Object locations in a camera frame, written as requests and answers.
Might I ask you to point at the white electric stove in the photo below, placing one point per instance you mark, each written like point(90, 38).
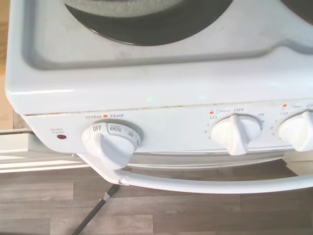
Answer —
point(171, 80)

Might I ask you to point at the white oven temperature knob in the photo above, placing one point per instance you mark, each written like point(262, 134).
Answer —
point(107, 149)

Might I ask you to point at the white burner knob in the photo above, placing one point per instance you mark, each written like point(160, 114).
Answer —
point(236, 137)
point(296, 134)

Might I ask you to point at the black coil burner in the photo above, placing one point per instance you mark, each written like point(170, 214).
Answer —
point(300, 7)
point(151, 31)

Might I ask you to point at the red oven cycle light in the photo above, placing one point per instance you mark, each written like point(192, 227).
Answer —
point(61, 136)

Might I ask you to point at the grey-green small frying pan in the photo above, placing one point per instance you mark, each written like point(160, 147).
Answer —
point(122, 6)

